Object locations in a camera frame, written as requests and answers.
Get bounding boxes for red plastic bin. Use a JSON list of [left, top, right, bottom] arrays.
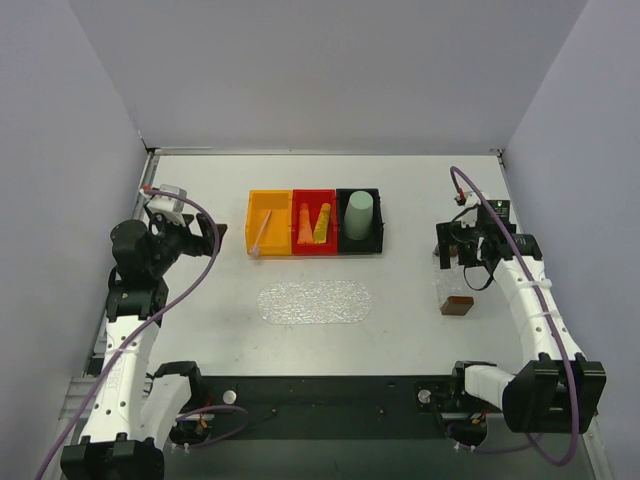
[[291, 189, 338, 256]]

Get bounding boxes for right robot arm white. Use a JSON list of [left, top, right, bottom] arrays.
[[436, 208, 606, 434]]

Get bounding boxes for yellow plastic bin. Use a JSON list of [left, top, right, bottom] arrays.
[[245, 190, 293, 257]]

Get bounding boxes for pink toothbrush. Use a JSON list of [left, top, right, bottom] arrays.
[[249, 209, 272, 258]]

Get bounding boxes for clear textured oval tray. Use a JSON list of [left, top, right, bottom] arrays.
[[256, 280, 372, 326]]

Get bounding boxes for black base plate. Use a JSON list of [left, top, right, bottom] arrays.
[[167, 375, 506, 441]]

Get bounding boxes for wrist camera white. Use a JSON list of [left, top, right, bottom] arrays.
[[453, 190, 482, 224], [140, 184, 187, 226]]

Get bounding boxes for black plastic bin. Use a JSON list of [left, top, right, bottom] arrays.
[[336, 188, 384, 255]]

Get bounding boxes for mint green cup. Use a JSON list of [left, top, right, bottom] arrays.
[[344, 190, 374, 241]]

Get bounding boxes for purple cable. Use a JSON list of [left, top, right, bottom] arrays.
[[446, 165, 581, 467], [33, 192, 250, 480]]

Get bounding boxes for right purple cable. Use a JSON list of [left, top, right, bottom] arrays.
[[446, 165, 581, 467]]

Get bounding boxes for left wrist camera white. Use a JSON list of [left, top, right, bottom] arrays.
[[140, 184, 187, 226]]

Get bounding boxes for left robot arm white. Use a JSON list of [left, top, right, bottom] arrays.
[[60, 213, 227, 479]]

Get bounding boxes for clear toothbrush holder brown ends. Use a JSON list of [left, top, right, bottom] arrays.
[[435, 265, 474, 317]]

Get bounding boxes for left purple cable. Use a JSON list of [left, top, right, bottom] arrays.
[[33, 192, 250, 480]]

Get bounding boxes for yellow toothpaste tube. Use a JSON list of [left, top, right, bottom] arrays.
[[313, 203, 331, 244]]

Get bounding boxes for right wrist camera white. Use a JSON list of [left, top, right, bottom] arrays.
[[453, 190, 482, 224]]

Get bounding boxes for orange toothpaste tube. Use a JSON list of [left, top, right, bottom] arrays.
[[297, 203, 314, 245]]

